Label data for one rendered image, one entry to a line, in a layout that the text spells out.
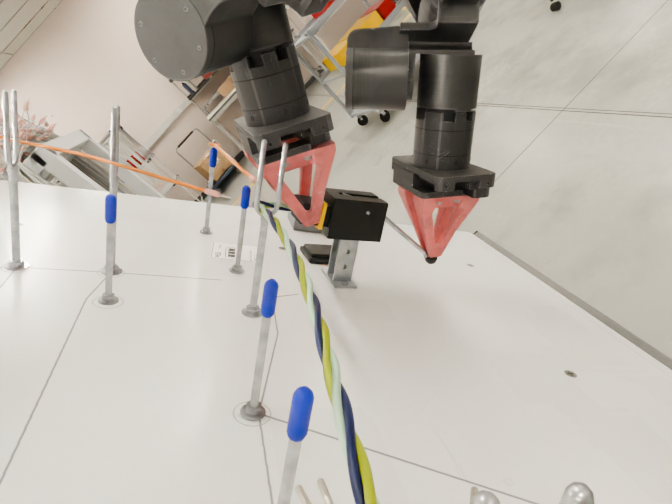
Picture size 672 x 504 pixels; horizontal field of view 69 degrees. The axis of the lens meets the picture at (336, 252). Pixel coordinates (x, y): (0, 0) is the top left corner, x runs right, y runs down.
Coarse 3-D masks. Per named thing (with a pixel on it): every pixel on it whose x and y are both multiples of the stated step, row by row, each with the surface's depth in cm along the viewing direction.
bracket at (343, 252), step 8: (336, 240) 50; (344, 240) 48; (352, 240) 48; (336, 248) 50; (344, 248) 48; (352, 248) 48; (336, 256) 50; (344, 256) 48; (352, 256) 49; (328, 264) 50; (336, 264) 49; (344, 264) 49; (352, 264) 49; (328, 272) 51; (336, 272) 49; (344, 272) 49; (336, 280) 49; (344, 280) 50
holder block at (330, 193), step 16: (336, 192) 47; (352, 192) 48; (368, 192) 50; (336, 208) 45; (352, 208) 46; (368, 208) 46; (384, 208) 47; (336, 224) 46; (352, 224) 46; (368, 224) 47; (368, 240) 47
